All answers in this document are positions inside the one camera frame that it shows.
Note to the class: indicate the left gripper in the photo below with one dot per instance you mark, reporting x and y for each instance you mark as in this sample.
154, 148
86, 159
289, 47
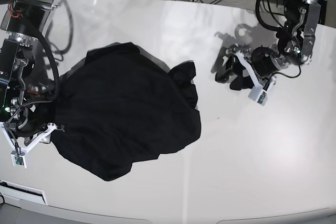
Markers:
264, 61

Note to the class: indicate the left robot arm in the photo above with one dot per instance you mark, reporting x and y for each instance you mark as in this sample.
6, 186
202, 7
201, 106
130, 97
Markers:
296, 38

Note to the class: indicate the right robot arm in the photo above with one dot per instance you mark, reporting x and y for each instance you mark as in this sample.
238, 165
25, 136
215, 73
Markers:
26, 22

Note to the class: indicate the black t-shirt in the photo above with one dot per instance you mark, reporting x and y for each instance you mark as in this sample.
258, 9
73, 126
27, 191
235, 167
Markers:
121, 107

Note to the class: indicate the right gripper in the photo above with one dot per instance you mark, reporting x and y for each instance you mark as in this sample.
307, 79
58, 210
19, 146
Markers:
25, 122

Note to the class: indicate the white box at table edge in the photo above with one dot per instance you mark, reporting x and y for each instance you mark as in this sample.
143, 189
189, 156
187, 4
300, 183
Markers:
21, 192

